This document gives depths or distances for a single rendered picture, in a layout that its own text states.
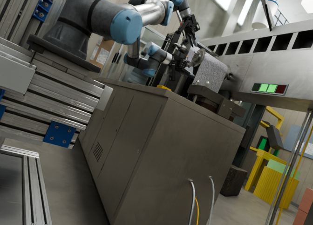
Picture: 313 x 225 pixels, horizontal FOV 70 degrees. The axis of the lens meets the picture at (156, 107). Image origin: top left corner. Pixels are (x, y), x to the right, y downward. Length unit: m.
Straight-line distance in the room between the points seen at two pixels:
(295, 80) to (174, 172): 0.87
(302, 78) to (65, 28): 1.23
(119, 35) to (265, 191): 5.17
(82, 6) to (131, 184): 0.89
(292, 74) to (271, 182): 4.23
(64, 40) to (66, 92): 0.17
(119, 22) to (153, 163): 0.79
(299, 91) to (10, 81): 1.34
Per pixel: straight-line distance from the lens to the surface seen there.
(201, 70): 1.64
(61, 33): 0.82
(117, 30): 0.77
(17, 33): 0.99
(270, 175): 5.62
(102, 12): 0.80
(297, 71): 1.55
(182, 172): 1.40
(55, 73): 0.80
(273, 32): 1.85
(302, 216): 3.37
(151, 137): 1.23
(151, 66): 1.42
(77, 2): 0.85
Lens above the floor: 0.75
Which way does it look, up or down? 2 degrees up
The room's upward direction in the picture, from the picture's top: 24 degrees clockwise
